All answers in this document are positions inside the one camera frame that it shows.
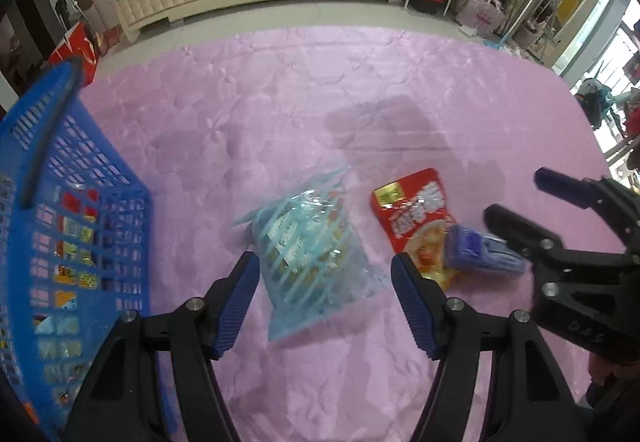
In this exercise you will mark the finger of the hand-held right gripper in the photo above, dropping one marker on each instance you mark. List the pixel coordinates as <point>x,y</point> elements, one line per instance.
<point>515,227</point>
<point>560,183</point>

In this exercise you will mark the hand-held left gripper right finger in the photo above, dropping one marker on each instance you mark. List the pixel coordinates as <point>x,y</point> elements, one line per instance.
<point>415,312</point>

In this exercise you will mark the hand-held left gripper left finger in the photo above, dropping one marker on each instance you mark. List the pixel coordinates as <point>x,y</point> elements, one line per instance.
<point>235,307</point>

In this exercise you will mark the purple roll snack packet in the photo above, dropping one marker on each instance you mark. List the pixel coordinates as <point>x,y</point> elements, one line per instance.
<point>475,249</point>

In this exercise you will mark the light blue striped snack bag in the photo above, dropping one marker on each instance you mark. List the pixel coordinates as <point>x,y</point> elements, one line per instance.
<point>305,262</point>

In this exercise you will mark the red snack packet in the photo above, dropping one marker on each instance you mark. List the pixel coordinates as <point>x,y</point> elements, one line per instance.
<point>410,217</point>

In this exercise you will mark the heap of packets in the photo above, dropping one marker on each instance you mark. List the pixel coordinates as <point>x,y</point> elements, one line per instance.
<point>70,242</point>

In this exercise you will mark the blue plastic basket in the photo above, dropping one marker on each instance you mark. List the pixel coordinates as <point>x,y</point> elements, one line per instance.
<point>110,172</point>

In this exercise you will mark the pink shopping bag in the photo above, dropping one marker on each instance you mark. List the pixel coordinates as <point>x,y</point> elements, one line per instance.
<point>481,15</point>

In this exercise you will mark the pink quilted blanket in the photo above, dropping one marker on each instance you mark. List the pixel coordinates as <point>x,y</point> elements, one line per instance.
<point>300,97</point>

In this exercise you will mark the red box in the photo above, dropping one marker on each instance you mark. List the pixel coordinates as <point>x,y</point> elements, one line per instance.
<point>75,47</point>

